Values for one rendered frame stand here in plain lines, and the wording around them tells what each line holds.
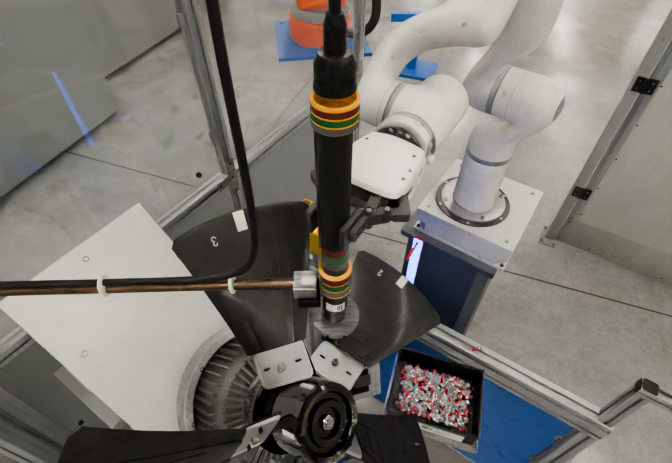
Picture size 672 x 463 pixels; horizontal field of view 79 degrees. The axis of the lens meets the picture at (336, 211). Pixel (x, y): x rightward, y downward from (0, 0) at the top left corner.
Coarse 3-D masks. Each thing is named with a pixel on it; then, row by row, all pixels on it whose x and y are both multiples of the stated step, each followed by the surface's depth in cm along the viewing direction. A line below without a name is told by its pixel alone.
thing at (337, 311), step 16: (336, 16) 29; (336, 32) 30; (320, 48) 32; (336, 48) 31; (320, 64) 31; (336, 64) 31; (352, 64) 32; (320, 80) 32; (336, 80) 32; (352, 80) 32; (336, 96) 33; (336, 304) 55; (336, 320) 58
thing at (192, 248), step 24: (264, 216) 66; (288, 216) 67; (192, 240) 65; (240, 240) 65; (264, 240) 66; (288, 240) 66; (192, 264) 65; (216, 264) 65; (240, 264) 65; (264, 264) 65; (288, 264) 66; (240, 312) 66; (264, 312) 65; (288, 312) 65; (240, 336) 66; (264, 336) 66; (288, 336) 65
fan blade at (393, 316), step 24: (360, 264) 88; (384, 264) 90; (360, 288) 85; (384, 288) 86; (408, 288) 88; (360, 312) 81; (384, 312) 82; (408, 312) 84; (432, 312) 87; (360, 336) 77; (384, 336) 78; (408, 336) 80; (360, 360) 74
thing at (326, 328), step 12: (300, 276) 54; (300, 288) 53; (312, 288) 53; (300, 300) 54; (312, 300) 54; (348, 300) 62; (312, 312) 57; (348, 312) 60; (324, 324) 59; (336, 324) 59; (348, 324) 59; (336, 336) 58
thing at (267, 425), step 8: (256, 424) 59; (264, 424) 60; (272, 424) 62; (248, 432) 59; (256, 432) 61; (264, 432) 63; (248, 440) 61; (264, 440) 65; (240, 448) 62; (232, 456) 62
